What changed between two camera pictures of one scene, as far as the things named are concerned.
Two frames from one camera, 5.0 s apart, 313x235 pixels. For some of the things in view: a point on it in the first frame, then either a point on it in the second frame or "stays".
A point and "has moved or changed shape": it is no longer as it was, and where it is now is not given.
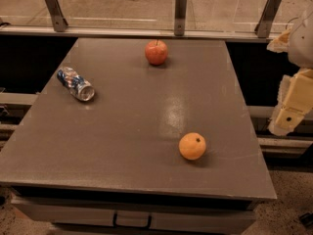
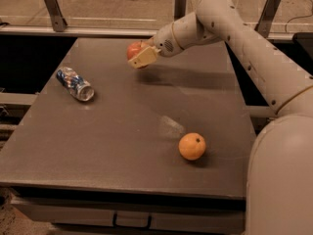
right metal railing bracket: x=268 y=15 stays
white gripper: x=301 y=43 to x=163 y=41
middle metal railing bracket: x=180 y=14 stays
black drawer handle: x=131 y=226 stays
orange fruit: x=192 y=146 stays
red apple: x=156 y=52 has moved or changed shape
